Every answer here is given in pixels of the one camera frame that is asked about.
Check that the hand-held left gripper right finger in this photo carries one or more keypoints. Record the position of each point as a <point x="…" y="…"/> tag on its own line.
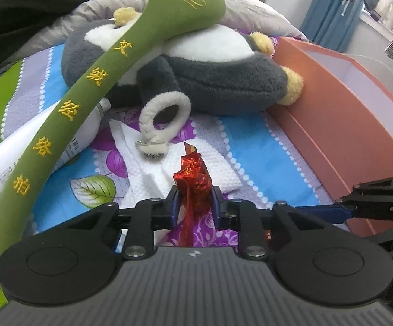
<point x="217" y="207"/>

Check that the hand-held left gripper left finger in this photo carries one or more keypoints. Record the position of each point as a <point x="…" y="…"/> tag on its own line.
<point x="138" y="224"/>

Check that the red foil wrapper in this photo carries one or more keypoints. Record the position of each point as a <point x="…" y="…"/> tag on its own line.
<point x="193" y="176"/>

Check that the orange cardboard box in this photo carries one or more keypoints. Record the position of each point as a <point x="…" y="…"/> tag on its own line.
<point x="318" y="125"/>

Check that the white paper tissue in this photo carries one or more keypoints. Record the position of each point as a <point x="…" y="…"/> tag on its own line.
<point x="216" y="173"/>

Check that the striped floral bed sheet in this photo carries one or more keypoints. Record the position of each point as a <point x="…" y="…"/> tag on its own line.
<point x="250" y="135"/>

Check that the green plush massage stick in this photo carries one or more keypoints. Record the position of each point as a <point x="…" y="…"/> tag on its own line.
<point x="81" y="105"/>

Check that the grey penguin plush toy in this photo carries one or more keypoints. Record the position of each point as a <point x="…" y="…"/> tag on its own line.
<point x="216" y="74"/>

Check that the white tube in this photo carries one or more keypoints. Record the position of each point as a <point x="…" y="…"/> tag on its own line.
<point x="6" y="173"/>

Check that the grey duvet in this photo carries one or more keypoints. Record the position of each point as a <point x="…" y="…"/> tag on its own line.
<point x="250" y="10"/>

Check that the blue curtain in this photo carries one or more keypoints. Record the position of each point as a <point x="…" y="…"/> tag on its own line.
<point x="328" y="6"/>

